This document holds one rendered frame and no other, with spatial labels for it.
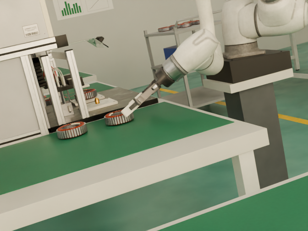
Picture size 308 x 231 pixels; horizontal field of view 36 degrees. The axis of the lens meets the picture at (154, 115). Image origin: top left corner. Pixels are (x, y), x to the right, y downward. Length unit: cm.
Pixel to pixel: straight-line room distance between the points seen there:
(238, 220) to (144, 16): 710
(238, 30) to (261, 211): 146
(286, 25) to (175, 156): 108
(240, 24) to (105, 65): 556
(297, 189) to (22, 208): 64
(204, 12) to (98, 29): 583
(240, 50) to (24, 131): 102
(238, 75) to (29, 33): 91
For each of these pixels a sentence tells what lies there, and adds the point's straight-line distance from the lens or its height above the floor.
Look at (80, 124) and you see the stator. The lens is 179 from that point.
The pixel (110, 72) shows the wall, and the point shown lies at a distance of 770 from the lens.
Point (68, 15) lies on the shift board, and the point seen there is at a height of 134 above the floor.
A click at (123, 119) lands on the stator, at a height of 77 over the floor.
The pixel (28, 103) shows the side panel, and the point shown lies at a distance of 194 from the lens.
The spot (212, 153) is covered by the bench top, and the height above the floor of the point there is 73.
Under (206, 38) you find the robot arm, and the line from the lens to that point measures 171.
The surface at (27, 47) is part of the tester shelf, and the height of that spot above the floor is 110.
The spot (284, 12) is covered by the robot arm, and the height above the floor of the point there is 101.
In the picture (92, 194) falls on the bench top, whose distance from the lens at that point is 123.
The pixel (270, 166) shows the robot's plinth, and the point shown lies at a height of 30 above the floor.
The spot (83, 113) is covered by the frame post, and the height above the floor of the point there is 79.
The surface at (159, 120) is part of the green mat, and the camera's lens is 172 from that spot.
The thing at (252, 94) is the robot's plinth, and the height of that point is 66.
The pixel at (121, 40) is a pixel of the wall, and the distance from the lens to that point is 774.
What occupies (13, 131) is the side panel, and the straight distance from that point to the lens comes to 195.
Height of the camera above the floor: 113
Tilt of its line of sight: 12 degrees down
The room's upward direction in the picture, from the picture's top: 12 degrees counter-clockwise
